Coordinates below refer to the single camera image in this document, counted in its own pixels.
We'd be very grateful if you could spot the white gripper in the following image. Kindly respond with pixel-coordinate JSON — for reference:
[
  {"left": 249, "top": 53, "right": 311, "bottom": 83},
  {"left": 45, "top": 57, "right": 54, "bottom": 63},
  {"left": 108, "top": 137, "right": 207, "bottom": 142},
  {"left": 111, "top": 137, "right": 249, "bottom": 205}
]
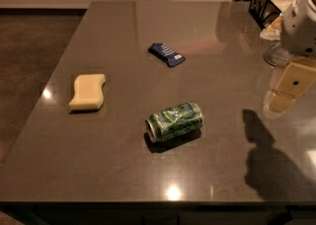
[{"left": 264, "top": 0, "right": 316, "bottom": 113}]

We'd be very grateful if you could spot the green crushed soda can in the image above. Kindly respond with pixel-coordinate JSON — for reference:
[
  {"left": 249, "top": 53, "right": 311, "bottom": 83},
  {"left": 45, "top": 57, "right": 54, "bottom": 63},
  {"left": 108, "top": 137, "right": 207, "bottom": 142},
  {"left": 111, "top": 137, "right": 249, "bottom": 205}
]
[{"left": 145, "top": 102, "right": 203, "bottom": 143}]

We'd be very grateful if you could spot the clear glass cup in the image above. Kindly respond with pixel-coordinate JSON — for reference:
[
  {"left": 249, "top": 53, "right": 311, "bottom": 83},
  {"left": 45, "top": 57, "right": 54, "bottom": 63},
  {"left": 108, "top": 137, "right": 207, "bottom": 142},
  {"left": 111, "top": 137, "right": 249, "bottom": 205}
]
[{"left": 263, "top": 42, "right": 293, "bottom": 67}]

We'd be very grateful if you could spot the blue snack bar wrapper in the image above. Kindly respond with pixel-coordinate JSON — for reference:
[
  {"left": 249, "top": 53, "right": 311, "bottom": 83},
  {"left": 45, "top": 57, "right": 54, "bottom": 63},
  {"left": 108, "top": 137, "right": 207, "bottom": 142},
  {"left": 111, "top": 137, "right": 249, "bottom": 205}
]
[{"left": 148, "top": 42, "right": 186, "bottom": 68}]

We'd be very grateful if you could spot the yellow sponge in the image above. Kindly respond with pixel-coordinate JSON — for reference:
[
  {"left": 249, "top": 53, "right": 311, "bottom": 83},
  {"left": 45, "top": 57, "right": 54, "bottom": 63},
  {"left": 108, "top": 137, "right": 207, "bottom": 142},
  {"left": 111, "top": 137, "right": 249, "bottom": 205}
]
[{"left": 69, "top": 74, "right": 106, "bottom": 111}]

